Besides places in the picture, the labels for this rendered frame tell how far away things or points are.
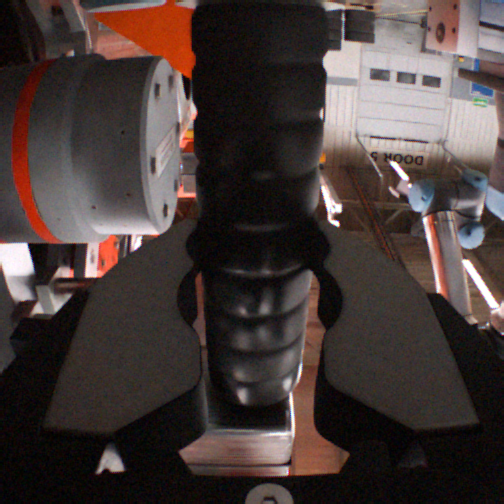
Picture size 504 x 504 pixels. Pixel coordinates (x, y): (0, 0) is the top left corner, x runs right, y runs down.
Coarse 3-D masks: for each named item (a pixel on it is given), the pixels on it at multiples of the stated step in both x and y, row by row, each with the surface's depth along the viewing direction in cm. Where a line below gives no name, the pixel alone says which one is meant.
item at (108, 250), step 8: (112, 240) 60; (72, 248) 54; (104, 248) 56; (112, 248) 60; (72, 256) 54; (104, 256) 56; (112, 256) 60; (72, 264) 53; (104, 264) 55; (112, 264) 60; (72, 272) 55; (104, 272) 56
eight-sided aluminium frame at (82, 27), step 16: (32, 0) 37; (48, 0) 39; (64, 0) 38; (48, 16) 40; (64, 16) 41; (80, 16) 41; (48, 32) 42; (64, 32) 43; (80, 32) 43; (96, 32) 46; (48, 48) 44; (64, 48) 45; (80, 48) 44; (96, 48) 48; (48, 256) 50; (64, 256) 52; (80, 256) 50; (96, 256) 53; (64, 272) 51; (80, 272) 49; (96, 272) 53
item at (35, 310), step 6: (30, 300) 33; (36, 300) 34; (18, 306) 32; (24, 306) 32; (30, 306) 33; (36, 306) 33; (18, 312) 32; (24, 312) 32; (30, 312) 32; (36, 312) 33; (42, 312) 34; (12, 318) 31; (18, 318) 31; (48, 318) 32; (12, 324) 31
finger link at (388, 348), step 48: (336, 240) 11; (336, 288) 9; (384, 288) 9; (336, 336) 8; (384, 336) 8; (432, 336) 8; (336, 384) 7; (384, 384) 7; (432, 384) 7; (336, 432) 7; (384, 432) 6; (432, 432) 6
